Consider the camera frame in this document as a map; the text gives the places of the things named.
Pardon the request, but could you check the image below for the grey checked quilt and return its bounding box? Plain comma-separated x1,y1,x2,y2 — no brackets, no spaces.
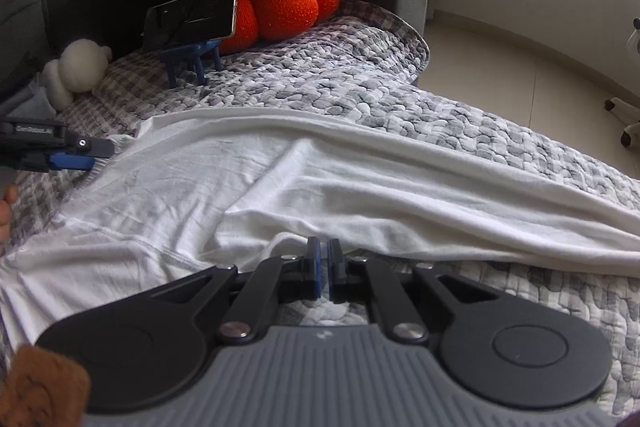
0,0,640,413

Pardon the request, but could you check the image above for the smartphone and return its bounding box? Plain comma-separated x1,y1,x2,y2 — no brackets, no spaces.
142,0,239,54

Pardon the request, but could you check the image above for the white shirt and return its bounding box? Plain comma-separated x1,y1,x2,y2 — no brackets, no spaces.
0,107,640,353

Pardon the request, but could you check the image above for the person's left hand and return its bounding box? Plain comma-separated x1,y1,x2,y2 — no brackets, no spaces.
0,184,20,258

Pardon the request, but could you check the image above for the brown fuzzy cloth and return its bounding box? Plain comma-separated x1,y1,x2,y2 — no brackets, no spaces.
0,344,92,427

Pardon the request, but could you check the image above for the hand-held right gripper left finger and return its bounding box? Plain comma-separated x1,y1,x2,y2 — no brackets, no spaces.
145,236,323,345

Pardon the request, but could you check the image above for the blue phone stand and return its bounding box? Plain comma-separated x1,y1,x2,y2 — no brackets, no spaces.
160,39,224,88

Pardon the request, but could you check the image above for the white plush toy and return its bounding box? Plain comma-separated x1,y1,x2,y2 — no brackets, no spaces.
42,39,113,110

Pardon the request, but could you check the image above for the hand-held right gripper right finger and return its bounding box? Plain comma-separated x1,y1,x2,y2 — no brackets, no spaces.
327,237,506,348

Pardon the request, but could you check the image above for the blue-grey cloth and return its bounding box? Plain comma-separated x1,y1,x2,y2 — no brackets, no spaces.
0,74,58,122

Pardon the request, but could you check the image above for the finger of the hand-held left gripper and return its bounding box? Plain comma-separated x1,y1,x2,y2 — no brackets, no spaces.
47,134,117,172

